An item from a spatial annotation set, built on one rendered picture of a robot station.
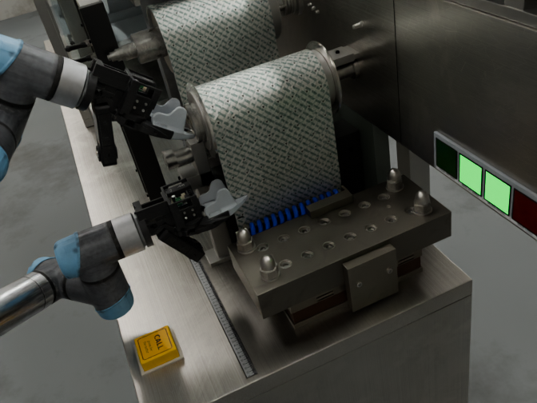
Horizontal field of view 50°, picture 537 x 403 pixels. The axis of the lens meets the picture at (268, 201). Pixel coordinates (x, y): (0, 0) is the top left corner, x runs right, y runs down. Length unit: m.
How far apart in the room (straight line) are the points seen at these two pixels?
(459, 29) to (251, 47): 0.53
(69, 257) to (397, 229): 0.59
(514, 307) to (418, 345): 1.20
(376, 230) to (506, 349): 1.23
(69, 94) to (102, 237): 0.26
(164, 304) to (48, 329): 1.56
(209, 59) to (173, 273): 0.47
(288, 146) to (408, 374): 0.53
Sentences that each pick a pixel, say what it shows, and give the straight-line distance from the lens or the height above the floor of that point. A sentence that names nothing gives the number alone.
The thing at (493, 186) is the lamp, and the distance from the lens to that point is 0.91.
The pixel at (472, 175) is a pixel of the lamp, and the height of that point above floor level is 1.19.
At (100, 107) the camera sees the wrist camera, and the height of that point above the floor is 1.35.
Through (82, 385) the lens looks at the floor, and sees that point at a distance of 2.45.
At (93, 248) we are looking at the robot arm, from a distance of 1.06.
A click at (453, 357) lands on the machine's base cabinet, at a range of 1.31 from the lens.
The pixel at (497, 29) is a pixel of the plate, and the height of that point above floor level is 1.43.
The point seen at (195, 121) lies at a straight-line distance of 1.05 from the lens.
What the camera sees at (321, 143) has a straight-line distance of 1.13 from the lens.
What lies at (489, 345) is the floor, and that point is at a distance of 2.24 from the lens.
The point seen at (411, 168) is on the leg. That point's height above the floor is 0.90.
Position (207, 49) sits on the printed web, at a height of 1.31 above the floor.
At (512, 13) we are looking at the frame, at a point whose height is 1.45.
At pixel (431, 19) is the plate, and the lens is 0.92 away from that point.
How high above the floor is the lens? 1.72
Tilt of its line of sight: 35 degrees down
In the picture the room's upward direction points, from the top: 13 degrees counter-clockwise
